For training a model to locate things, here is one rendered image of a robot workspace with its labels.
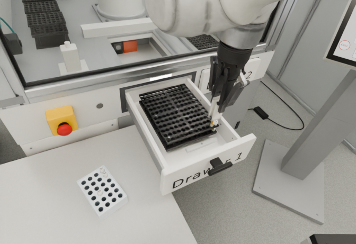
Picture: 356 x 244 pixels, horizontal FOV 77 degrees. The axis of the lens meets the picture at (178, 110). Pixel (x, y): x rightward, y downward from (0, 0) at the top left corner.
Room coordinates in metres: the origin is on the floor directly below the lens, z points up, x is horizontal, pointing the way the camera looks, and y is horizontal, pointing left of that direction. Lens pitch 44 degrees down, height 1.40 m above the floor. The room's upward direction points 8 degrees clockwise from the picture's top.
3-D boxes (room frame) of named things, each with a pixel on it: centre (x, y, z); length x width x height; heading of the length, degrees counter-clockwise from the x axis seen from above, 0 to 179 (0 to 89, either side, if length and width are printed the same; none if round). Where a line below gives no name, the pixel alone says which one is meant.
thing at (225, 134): (0.53, 0.01, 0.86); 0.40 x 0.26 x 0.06; 33
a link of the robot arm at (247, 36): (0.47, -0.11, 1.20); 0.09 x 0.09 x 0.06
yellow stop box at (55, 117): (0.42, 0.34, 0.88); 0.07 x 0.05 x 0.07; 123
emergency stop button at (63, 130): (0.40, 0.32, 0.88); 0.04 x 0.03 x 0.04; 123
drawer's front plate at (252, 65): (0.79, -0.19, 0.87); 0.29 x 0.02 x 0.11; 123
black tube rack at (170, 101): (0.52, 0.00, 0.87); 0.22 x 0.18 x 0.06; 33
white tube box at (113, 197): (0.27, 0.18, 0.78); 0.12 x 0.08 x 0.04; 48
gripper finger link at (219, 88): (0.48, -0.10, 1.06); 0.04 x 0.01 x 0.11; 123
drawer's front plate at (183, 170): (0.35, -0.11, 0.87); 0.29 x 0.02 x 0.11; 123
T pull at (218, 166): (0.33, -0.12, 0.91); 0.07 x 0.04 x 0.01; 123
